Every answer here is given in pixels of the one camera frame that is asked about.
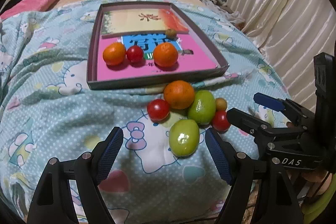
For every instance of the brown longan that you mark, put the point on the brown longan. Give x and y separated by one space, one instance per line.
171 33
221 104

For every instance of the mandarin orange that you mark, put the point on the mandarin orange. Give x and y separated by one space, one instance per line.
179 95
165 55
114 54

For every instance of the lime green cloth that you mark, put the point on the lime green cloth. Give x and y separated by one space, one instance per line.
323 204

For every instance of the red cherry tomato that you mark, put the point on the red cherry tomato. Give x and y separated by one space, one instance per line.
158 109
134 54
221 121

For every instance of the pink book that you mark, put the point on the pink book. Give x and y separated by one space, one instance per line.
194 64

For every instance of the shallow grey cardboard box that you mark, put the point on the shallow grey cardboard box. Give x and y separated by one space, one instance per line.
118 85

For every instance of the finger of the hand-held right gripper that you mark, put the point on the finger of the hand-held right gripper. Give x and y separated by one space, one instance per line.
267 102
244 120

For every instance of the blue cartoon printed blanket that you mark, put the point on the blue cartoon printed blanket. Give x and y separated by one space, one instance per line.
52 108

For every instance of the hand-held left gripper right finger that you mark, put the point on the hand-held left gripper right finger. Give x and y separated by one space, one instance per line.
219 161

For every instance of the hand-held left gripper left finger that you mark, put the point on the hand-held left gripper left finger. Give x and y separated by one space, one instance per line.
109 158

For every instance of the green jujube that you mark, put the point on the green jujube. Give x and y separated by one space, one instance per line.
183 137
201 107

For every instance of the cream curtain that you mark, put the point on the cream curtain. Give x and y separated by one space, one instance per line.
275 16

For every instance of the beige and orange book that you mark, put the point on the beige and orange book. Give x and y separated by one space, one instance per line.
126 22

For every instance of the person's right hand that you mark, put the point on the person's right hand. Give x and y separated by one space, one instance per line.
312 179

